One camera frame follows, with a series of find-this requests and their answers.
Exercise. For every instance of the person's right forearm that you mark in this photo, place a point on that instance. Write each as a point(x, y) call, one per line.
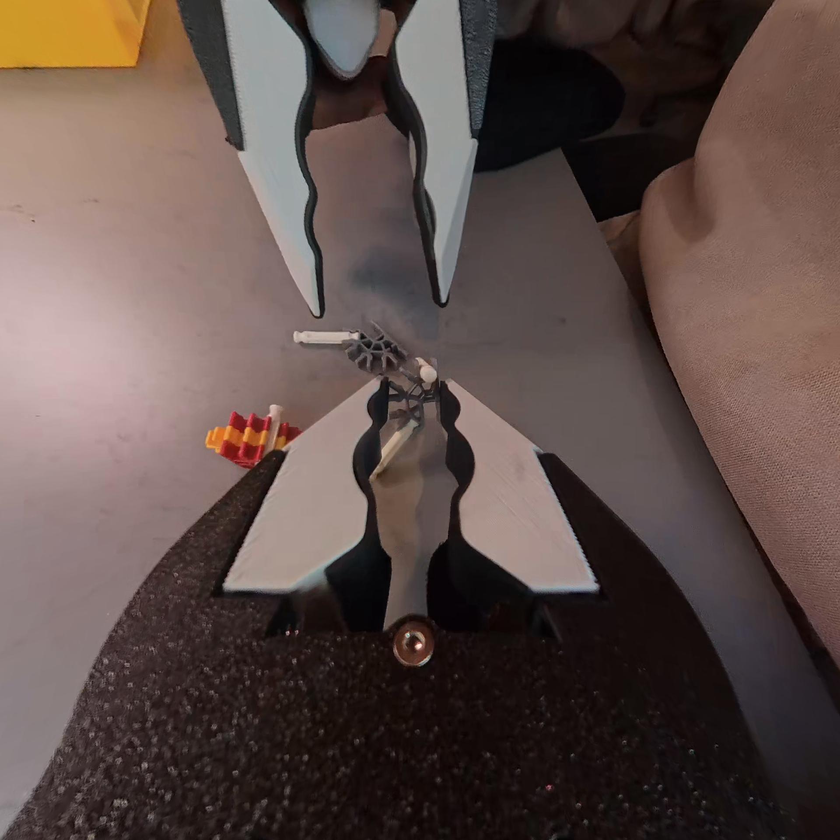
point(623, 26)

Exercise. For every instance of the red toy connector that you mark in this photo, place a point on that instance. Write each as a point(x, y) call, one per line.
point(236, 453)
point(237, 420)

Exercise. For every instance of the yellow toy connector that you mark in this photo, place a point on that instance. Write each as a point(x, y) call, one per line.
point(215, 438)

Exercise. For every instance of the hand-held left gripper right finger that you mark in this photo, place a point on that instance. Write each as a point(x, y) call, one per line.
point(518, 518)

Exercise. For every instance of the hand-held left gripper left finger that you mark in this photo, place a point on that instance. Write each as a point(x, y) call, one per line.
point(302, 518)

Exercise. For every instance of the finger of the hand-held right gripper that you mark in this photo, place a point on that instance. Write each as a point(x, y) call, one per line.
point(443, 131)
point(269, 131)

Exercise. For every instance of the yellow plastic bin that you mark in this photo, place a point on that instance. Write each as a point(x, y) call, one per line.
point(65, 33)

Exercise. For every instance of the person's beige sweater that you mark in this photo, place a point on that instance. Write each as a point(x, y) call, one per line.
point(754, 328)

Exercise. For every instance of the short white toy rod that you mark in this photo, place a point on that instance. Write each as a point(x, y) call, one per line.
point(321, 337)
point(275, 420)
point(428, 374)
point(394, 449)

